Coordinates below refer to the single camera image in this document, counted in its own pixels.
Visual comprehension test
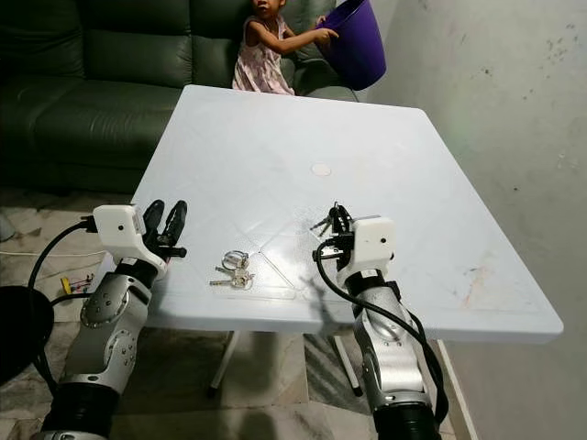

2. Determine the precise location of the dark key bunch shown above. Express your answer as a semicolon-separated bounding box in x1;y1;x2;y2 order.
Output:
309;211;333;237

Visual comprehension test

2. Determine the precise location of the silver key bunch with rings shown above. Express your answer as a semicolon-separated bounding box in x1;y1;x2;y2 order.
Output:
208;248;256;292

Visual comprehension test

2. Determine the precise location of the white plastic table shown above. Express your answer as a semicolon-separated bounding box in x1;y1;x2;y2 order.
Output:
95;84;566;346

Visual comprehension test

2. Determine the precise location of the small colourful floor item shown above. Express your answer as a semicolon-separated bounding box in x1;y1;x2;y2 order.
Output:
59;272;95;297

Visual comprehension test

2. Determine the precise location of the white table leg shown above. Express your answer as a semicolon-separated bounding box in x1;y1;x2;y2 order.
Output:
332;334;364;398
208;331;240;398

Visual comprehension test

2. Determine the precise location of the dark green leather sofa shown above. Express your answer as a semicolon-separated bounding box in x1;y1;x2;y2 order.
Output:
0;0;364;194

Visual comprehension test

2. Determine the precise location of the child in pink dress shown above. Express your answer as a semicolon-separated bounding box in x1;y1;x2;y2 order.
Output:
231;0;341;96

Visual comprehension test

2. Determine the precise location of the black round object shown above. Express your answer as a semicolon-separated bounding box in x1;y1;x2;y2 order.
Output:
0;285;57;387

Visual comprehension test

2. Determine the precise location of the purple plastic bucket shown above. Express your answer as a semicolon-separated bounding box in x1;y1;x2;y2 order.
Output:
316;0;388;91

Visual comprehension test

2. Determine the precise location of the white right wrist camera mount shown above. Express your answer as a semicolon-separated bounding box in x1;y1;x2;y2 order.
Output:
338;215;396;273

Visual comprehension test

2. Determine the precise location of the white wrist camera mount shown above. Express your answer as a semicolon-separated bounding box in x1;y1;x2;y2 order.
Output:
93;204;162;268
338;215;396;273

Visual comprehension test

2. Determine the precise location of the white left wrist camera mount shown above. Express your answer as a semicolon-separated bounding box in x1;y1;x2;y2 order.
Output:
93;204;162;268

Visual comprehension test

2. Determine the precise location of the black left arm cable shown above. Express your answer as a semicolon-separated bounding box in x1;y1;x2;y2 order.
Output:
25;218;98;397

